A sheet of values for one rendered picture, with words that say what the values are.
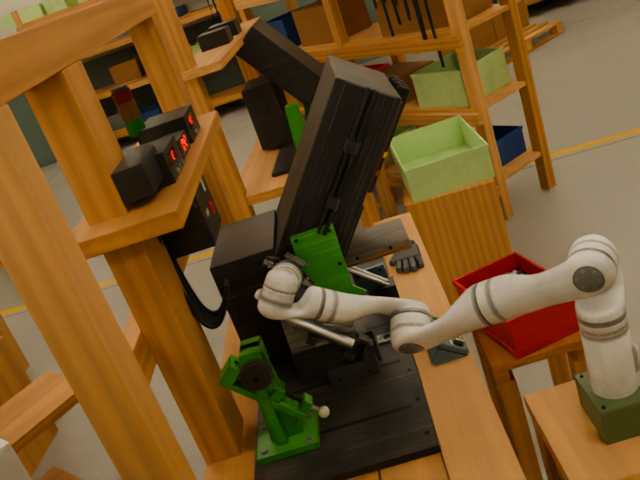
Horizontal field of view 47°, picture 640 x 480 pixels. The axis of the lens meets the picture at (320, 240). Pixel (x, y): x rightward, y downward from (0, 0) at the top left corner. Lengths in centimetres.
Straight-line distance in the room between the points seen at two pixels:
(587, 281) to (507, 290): 16
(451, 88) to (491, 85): 26
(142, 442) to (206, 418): 45
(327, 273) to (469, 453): 58
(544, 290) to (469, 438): 37
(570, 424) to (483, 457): 22
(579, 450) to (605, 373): 17
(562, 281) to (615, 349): 18
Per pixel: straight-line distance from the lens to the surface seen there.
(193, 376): 174
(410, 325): 161
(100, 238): 152
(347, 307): 156
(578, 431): 167
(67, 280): 123
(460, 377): 180
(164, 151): 166
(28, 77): 137
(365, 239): 206
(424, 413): 173
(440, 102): 462
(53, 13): 1092
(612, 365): 156
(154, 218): 148
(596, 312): 150
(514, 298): 149
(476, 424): 166
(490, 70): 462
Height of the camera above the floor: 194
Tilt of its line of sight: 22 degrees down
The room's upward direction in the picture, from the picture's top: 20 degrees counter-clockwise
